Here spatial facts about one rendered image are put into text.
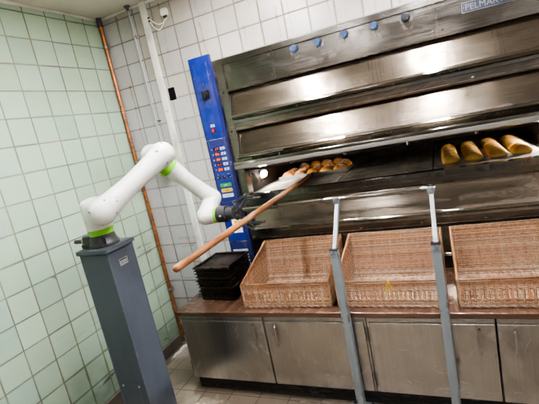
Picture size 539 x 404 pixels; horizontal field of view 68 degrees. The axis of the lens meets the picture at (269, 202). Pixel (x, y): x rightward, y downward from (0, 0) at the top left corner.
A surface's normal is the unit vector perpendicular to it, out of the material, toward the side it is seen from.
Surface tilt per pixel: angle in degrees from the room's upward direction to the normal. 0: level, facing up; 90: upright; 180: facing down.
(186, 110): 90
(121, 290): 90
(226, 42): 90
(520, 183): 70
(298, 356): 90
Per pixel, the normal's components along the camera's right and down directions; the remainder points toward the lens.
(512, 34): -0.42, -0.10
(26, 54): 0.91, -0.11
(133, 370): -0.36, 0.25
